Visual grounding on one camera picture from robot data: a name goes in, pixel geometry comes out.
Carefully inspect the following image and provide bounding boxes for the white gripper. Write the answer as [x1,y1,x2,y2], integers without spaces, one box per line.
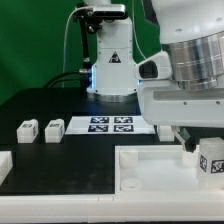
[134,51,224,151]

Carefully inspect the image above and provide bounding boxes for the white square tabletop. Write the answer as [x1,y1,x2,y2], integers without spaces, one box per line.
[115,145,224,203]

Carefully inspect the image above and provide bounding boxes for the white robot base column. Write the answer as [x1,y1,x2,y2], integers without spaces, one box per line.
[87,18,139,102]

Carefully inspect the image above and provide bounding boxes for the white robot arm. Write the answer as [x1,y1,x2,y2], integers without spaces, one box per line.
[134,0,224,152]

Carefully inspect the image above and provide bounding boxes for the white sheet with AprilTags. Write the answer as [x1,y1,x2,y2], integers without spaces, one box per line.
[66,116,155,135]

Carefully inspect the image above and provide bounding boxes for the white U-shaped obstacle fence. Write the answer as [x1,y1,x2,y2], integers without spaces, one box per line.
[0,150,224,224]

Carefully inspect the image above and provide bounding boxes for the black cable bundle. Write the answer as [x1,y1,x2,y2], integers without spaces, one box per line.
[43,68,93,89]

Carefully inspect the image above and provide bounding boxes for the black camera on stand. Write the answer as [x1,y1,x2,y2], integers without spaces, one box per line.
[72,3,128,70]

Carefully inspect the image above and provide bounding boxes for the white cable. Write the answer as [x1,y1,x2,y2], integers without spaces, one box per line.
[62,6,84,88]

